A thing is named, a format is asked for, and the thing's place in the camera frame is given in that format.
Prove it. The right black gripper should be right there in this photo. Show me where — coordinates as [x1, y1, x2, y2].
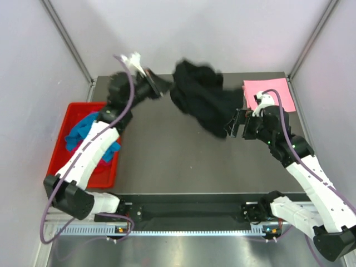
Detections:
[224, 108, 274, 145]

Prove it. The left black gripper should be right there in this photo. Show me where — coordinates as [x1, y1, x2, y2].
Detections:
[125, 68, 175, 110]

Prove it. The black t shirt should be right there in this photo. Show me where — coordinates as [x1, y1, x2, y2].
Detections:
[170, 60, 244, 139]

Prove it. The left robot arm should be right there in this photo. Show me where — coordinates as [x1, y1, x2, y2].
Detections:
[43, 69, 172, 221]

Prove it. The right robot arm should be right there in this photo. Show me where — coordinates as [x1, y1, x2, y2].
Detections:
[225, 105, 355, 261]

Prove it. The pink folded t shirt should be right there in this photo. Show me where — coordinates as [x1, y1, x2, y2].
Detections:
[241, 78, 296, 113]

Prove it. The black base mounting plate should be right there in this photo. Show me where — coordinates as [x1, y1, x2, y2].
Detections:
[93, 201, 279, 224]

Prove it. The blue t shirt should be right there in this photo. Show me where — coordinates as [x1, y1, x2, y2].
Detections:
[65, 112, 121, 162]

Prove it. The magenta t shirt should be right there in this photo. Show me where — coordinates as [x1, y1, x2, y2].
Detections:
[69, 141, 111, 174]

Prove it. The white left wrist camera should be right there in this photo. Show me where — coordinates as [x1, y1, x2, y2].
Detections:
[120, 52, 147, 77]

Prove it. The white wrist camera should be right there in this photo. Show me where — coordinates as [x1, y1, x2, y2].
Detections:
[120, 52, 147, 77]
[252, 91, 275, 117]

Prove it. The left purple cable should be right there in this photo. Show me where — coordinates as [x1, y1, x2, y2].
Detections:
[40, 54, 136, 245]

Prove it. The purple cable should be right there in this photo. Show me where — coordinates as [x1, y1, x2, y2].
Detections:
[261, 89, 356, 262]
[40, 54, 136, 245]

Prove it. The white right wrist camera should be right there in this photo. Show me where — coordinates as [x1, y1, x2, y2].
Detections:
[252, 91, 275, 117]

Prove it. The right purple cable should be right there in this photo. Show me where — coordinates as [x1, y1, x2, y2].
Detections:
[261, 89, 356, 262]

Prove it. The left aluminium frame post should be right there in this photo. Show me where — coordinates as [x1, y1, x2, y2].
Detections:
[38, 0, 95, 84]

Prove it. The aluminium frame post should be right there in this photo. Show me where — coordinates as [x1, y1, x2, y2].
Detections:
[286, 0, 341, 81]
[38, 0, 95, 84]

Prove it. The right aluminium frame post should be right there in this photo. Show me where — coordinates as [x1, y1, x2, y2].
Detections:
[286, 0, 341, 81]

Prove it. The grey slotted cable duct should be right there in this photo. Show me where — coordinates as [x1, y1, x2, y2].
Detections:
[55, 224, 281, 236]

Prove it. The aluminium front rail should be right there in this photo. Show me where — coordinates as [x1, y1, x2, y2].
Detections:
[44, 201, 348, 226]

